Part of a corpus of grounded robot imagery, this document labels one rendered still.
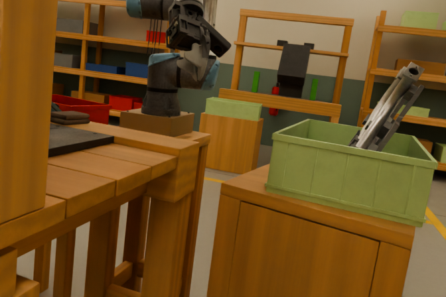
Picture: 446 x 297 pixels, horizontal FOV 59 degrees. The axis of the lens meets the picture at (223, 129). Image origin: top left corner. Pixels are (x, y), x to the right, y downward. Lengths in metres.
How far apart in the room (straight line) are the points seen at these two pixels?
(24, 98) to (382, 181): 0.85
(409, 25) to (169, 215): 5.22
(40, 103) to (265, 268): 0.80
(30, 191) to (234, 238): 0.71
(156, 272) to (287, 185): 0.45
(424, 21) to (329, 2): 1.41
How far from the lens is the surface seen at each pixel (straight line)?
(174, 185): 1.05
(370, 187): 1.09
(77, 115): 1.24
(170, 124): 1.42
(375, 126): 1.17
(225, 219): 1.18
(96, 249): 1.62
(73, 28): 7.19
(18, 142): 0.58
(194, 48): 0.95
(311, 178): 1.10
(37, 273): 2.09
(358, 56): 6.44
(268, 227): 1.13
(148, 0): 1.18
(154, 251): 1.19
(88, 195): 0.72
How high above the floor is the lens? 1.11
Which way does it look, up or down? 8 degrees down
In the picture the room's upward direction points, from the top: 7 degrees clockwise
